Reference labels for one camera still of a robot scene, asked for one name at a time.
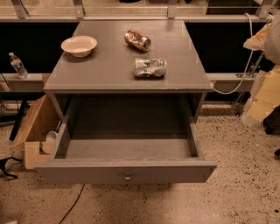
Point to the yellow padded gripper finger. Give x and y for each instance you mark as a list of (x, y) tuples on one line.
[(258, 41)]

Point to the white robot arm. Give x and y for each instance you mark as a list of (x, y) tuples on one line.
[(267, 40)]

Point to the crushed orange soda can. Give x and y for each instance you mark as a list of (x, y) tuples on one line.
[(137, 40)]

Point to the open grey top drawer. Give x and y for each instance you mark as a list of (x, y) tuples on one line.
[(102, 139)]

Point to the round metal drawer knob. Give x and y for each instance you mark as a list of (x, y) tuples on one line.
[(127, 178)]

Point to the grey wooden cabinet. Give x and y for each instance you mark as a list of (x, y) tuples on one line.
[(109, 68)]

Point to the white paper bowl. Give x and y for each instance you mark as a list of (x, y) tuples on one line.
[(79, 46)]

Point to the white cup in box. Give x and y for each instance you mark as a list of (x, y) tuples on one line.
[(50, 142)]

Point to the clear plastic water bottle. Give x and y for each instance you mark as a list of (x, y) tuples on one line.
[(18, 65)]

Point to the black table leg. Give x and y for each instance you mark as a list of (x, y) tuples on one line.
[(18, 120)]

